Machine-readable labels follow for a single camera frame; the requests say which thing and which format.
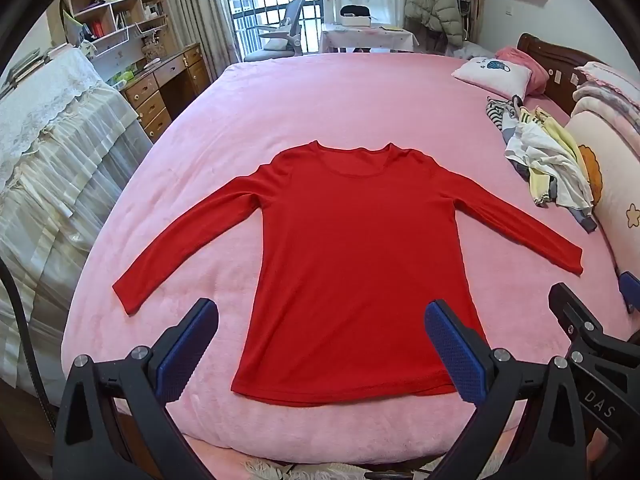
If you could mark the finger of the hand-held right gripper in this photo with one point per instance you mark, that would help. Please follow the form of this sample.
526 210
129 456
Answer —
607 385
631 292

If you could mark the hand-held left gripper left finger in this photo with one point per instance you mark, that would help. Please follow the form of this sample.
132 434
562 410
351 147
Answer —
185 355

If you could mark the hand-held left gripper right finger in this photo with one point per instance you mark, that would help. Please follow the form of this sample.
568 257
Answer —
455 355

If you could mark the red long-sleeved shirt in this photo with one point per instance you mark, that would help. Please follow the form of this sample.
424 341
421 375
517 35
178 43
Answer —
350 260

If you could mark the cream cartoon bolster cushion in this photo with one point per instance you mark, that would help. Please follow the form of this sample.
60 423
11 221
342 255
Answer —
615 175

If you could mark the white garment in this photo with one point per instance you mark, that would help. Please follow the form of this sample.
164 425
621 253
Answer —
545 160

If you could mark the striped cloth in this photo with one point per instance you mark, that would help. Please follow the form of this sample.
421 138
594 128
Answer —
497 115

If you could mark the dark wooden headboard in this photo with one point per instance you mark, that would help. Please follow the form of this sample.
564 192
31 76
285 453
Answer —
560 67

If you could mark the white lace furniture cover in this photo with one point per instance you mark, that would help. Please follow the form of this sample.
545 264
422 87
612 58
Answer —
50 160

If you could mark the pink pillow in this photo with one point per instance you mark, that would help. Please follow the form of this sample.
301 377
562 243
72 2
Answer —
530 67

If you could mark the wooden desk with drawers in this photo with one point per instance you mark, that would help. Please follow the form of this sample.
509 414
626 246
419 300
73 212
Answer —
150 105

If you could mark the white printed pillow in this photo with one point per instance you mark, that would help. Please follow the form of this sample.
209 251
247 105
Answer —
492 77

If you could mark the pink bed blanket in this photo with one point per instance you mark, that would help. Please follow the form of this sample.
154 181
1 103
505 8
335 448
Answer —
300 100

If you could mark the green packet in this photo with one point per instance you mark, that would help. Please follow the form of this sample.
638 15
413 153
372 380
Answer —
123 77

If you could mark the wicker basket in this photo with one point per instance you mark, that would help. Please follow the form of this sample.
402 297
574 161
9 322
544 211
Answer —
153 47

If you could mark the wooden coat rack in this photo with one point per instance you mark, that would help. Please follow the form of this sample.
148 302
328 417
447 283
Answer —
477 5

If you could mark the stack of books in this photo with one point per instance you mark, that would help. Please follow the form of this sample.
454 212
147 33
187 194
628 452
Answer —
25 67

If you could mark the small table with white cloth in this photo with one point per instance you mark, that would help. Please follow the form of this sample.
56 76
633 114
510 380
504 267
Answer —
365 37

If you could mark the pale green puffer jacket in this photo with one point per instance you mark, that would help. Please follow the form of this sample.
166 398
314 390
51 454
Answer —
440 5

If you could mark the beige curtain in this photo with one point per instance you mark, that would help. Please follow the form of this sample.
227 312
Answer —
200 10

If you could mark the black and white box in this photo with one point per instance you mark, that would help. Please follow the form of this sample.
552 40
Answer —
356 20

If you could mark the white wooden bookshelf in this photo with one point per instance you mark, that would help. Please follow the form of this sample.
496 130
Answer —
115 10

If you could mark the grey office chair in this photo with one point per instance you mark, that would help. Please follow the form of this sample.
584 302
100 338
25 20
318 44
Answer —
292 15

